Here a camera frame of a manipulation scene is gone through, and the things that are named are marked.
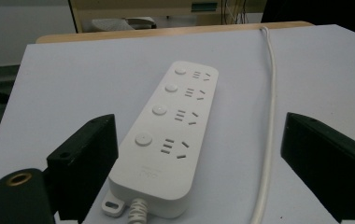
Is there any white power strip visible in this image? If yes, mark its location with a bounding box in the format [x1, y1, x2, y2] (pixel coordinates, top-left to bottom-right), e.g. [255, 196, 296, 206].
[101, 60, 220, 219]

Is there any grey rounded object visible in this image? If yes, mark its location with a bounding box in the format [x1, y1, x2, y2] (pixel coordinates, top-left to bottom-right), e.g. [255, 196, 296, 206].
[91, 16, 157, 33]

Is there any white power strip cable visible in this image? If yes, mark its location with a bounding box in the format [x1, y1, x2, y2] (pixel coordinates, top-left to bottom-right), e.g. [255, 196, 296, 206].
[127, 26, 278, 224]

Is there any beige wooden cabinet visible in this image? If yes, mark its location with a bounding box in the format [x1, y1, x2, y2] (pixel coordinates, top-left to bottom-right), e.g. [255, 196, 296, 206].
[67, 0, 267, 34]

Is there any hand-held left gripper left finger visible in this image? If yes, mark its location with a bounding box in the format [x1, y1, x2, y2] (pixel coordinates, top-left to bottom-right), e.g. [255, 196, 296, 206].
[46, 113, 120, 224]

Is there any white table cover board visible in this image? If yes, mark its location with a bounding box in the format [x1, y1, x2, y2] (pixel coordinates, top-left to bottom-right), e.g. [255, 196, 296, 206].
[0, 23, 355, 224]

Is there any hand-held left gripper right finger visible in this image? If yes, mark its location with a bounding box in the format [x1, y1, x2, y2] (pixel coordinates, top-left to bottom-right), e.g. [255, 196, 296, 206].
[280, 111, 355, 224]

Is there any bundle of hanging cables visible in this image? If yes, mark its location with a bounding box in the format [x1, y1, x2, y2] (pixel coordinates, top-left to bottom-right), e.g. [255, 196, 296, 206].
[220, 0, 249, 24]

